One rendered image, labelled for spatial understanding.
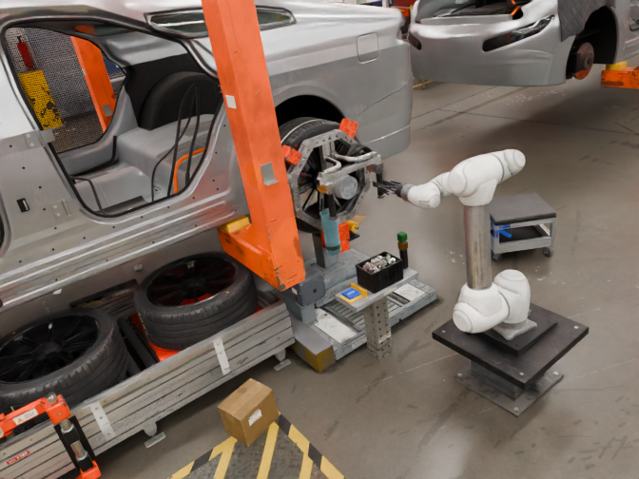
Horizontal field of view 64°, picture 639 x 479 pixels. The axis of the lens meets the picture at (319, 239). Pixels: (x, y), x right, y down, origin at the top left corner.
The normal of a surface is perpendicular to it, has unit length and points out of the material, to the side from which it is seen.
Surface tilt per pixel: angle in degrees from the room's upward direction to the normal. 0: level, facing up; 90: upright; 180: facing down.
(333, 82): 90
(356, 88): 90
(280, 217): 90
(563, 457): 0
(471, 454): 0
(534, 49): 89
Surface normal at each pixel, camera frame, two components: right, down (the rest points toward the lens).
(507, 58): -0.49, 0.47
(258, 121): 0.58, 0.29
